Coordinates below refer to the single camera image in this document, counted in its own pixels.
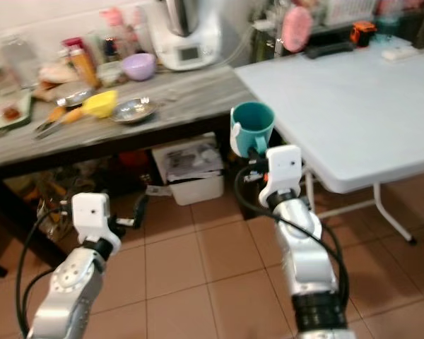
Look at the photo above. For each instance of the clear lidded food container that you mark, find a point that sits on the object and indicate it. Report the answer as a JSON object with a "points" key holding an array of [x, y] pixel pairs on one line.
{"points": [[109, 73]]}

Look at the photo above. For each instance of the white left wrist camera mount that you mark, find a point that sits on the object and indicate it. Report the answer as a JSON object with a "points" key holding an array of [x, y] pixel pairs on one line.
{"points": [[93, 215]]}

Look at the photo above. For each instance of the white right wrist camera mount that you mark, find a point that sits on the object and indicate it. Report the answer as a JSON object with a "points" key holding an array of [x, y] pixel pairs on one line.
{"points": [[284, 169]]}

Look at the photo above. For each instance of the long black device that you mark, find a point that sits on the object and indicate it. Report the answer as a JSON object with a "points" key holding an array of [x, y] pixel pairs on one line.
{"points": [[328, 49]]}

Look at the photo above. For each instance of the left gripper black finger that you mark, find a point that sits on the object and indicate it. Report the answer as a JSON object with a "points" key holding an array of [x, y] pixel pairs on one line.
{"points": [[139, 210]]}

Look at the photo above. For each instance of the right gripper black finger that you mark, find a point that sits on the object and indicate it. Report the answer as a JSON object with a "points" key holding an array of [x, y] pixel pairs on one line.
{"points": [[256, 156]]}

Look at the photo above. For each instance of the orange black device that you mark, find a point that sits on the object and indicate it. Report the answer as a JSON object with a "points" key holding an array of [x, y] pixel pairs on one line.
{"points": [[364, 34]]}

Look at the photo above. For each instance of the orange squeeze bottle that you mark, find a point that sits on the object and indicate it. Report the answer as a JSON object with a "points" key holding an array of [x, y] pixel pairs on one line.
{"points": [[85, 66]]}

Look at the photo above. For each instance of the small jar red contents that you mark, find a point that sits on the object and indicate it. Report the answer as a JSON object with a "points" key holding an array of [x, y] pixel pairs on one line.
{"points": [[11, 110]]}

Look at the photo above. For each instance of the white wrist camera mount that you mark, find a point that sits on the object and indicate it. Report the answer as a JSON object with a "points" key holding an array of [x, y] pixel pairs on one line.
{"points": [[93, 215], [284, 169]]}

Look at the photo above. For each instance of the small steel bowl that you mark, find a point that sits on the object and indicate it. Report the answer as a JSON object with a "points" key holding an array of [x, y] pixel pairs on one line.
{"points": [[79, 97]]}

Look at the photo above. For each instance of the teal mug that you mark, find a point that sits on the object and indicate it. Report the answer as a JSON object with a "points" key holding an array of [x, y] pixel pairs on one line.
{"points": [[251, 123]]}

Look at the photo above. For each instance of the white power strip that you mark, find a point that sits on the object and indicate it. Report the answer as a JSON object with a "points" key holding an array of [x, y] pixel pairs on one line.
{"points": [[401, 53]]}

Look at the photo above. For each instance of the large clear bottle white cap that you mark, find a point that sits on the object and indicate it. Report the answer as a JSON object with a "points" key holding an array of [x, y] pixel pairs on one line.
{"points": [[20, 59]]}

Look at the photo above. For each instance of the dark wooden table frame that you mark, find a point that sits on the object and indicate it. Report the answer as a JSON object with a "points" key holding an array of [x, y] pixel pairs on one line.
{"points": [[21, 226]]}

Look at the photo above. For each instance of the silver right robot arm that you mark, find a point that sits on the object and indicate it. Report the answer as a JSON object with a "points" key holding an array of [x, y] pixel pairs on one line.
{"points": [[307, 261]]}

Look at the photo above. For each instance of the bagged bread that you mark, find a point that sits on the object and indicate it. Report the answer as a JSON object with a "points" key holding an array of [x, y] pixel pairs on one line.
{"points": [[58, 73]]}

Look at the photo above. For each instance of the red canister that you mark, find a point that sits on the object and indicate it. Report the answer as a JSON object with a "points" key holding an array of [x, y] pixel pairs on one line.
{"points": [[72, 44]]}

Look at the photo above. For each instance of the white storage bin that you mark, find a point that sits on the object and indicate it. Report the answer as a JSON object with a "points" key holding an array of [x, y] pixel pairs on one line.
{"points": [[194, 186]]}

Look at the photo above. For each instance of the pink drinking bottle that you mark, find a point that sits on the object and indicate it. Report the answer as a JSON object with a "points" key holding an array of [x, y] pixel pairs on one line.
{"points": [[117, 34]]}

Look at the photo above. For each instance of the yellow plastic bowl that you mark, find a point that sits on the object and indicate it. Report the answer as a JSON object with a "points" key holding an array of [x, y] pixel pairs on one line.
{"points": [[100, 104]]}

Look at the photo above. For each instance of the large shallow steel bowl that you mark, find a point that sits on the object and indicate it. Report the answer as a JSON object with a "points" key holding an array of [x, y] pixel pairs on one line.
{"points": [[134, 111]]}

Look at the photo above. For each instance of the green rimmed tray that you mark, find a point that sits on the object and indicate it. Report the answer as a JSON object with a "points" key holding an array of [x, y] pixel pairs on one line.
{"points": [[0, 126]]}

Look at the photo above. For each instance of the white food processor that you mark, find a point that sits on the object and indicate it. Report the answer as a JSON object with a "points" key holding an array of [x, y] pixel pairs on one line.
{"points": [[185, 41]]}

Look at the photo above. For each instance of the purple plastic bowl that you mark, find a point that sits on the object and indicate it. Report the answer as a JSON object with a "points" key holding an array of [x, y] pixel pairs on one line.
{"points": [[139, 66]]}

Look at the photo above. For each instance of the white folding table leg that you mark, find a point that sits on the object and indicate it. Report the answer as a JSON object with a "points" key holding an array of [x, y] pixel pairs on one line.
{"points": [[392, 219]]}

